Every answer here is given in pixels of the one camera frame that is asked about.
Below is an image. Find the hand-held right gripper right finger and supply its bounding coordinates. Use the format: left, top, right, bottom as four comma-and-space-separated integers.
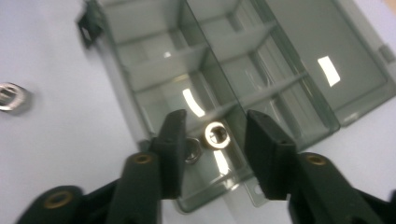
244, 108, 385, 224

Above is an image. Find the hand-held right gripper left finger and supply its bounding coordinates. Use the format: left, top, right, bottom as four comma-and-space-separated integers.
106, 108, 188, 224

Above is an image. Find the silver hex nut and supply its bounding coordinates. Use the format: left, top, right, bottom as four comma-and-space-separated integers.
203, 120, 233, 151
0, 81, 33, 114
185, 136, 204, 165

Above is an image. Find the grey transparent plastic compartment box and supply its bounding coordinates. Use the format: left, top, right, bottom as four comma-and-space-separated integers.
76, 0, 396, 215

